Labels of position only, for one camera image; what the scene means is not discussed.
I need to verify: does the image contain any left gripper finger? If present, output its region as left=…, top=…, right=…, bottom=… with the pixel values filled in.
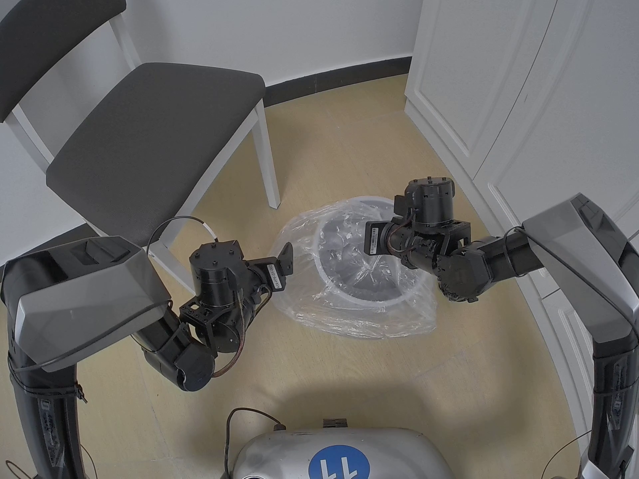
left=276, top=241, right=296, bottom=276

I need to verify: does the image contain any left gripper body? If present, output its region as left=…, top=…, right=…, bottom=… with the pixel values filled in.
left=245, top=256, right=288, bottom=296

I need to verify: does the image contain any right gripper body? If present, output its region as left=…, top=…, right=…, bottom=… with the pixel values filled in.
left=364, top=219, right=443, bottom=271

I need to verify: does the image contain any clear plastic bag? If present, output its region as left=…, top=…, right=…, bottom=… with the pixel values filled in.
left=269, top=194, right=439, bottom=340

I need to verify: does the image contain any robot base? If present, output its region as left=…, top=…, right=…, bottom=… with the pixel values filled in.
left=231, top=418, right=455, bottom=479

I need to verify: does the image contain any white trash bin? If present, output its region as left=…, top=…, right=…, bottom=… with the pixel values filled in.
left=313, top=196, right=432, bottom=321

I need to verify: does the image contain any white chair grey seat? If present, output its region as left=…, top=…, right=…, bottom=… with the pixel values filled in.
left=0, top=0, right=281, bottom=293

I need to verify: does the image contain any white wardrobe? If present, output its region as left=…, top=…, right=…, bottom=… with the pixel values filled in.
left=403, top=0, right=639, bottom=473

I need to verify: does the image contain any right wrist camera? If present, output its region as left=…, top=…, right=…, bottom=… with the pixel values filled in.
left=393, top=194, right=419, bottom=229

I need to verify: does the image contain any black cable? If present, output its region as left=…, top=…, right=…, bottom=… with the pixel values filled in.
left=224, top=407, right=286, bottom=478
left=146, top=216, right=219, bottom=255
left=543, top=428, right=595, bottom=479

